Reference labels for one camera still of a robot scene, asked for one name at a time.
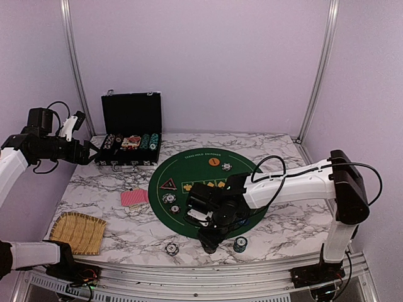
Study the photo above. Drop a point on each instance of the black poker chip case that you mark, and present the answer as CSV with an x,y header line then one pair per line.
x,y
133,124

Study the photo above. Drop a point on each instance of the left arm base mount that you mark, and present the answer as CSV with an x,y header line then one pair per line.
x,y
68,269

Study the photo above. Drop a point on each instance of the right aluminium frame post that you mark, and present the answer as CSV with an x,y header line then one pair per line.
x,y
329,34

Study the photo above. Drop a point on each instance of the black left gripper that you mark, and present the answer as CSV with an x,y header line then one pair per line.
x,y
73,158

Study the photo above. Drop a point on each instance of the red patterned card deck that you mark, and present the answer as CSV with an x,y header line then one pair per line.
x,y
133,198

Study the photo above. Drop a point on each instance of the aluminium front rail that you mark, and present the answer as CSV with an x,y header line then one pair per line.
x,y
257,281

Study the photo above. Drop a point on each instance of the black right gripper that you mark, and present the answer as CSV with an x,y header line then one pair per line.
x,y
211,241

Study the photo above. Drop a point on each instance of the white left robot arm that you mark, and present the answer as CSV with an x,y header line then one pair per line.
x,y
18,152

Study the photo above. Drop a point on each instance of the left aluminium frame post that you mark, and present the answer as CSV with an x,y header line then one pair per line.
x,y
74,62

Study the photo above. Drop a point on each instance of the round green poker mat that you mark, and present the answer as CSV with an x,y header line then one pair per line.
x,y
187,168

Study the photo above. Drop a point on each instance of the striped blue yellow card box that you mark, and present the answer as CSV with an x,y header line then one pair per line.
x,y
133,208

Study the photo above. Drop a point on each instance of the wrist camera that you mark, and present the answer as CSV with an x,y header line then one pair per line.
x,y
72,124
198,217

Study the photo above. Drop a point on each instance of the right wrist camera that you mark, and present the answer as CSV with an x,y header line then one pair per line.
x,y
198,217

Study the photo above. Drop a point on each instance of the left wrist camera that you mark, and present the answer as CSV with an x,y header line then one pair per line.
x,y
72,124

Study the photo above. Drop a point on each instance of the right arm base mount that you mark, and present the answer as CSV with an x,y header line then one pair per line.
x,y
316,274

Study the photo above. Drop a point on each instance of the triangular black red button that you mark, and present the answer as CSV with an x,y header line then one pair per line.
x,y
168,185

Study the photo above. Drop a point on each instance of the black white chip stack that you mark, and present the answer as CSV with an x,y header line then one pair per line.
x,y
171,249

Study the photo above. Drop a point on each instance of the woven bamboo tray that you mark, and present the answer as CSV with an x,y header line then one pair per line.
x,y
82,232

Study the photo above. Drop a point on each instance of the blue green chip stack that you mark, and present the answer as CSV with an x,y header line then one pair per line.
x,y
240,244

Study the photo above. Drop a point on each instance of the aluminium frame post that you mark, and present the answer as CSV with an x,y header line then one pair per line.
x,y
74,62
329,34

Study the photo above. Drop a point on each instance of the orange dealer button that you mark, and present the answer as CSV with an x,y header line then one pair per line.
x,y
214,161

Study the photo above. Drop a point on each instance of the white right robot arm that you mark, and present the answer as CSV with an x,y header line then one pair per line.
x,y
334,178

